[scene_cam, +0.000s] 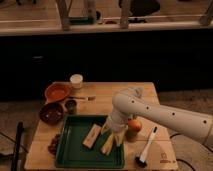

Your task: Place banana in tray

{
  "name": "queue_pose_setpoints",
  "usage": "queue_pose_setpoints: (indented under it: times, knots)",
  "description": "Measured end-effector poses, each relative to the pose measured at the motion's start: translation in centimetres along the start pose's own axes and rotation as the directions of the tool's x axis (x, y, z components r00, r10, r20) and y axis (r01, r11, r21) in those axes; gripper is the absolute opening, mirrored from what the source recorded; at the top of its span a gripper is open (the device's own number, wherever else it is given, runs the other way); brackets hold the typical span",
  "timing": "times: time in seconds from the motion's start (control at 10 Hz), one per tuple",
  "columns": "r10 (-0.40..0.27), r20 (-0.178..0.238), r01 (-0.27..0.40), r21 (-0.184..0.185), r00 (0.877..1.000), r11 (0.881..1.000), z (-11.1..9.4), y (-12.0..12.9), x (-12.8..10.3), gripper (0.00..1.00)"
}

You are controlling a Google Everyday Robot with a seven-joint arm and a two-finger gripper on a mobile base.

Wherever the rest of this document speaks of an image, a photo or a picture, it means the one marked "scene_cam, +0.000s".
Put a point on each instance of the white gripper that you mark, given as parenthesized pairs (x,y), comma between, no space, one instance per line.
(118,125)

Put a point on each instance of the orange bowl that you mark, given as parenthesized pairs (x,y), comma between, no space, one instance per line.
(56,92)

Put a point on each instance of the dark brown bowl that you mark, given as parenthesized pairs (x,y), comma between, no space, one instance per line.
(51,113)

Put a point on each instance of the black pole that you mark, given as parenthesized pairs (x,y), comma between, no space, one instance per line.
(17,145)

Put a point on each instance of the bunch of dark grapes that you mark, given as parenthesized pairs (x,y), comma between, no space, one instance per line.
(52,147)

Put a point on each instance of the white handled dish brush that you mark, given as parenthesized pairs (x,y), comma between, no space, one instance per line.
(140,158)

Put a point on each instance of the green plastic tray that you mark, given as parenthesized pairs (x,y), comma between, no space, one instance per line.
(81,142)

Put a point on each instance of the small dark cup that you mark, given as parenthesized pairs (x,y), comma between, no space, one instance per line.
(71,106)

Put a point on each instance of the white cup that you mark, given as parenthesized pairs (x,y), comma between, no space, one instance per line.
(76,81)

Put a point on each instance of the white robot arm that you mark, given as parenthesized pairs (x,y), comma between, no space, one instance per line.
(126,102)

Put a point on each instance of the beige rectangular block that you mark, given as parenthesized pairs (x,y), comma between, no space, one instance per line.
(92,136)

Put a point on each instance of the red yellow apple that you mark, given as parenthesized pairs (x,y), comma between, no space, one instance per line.
(134,125)

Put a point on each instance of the metal fork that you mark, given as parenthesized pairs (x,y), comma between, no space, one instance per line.
(89,98)

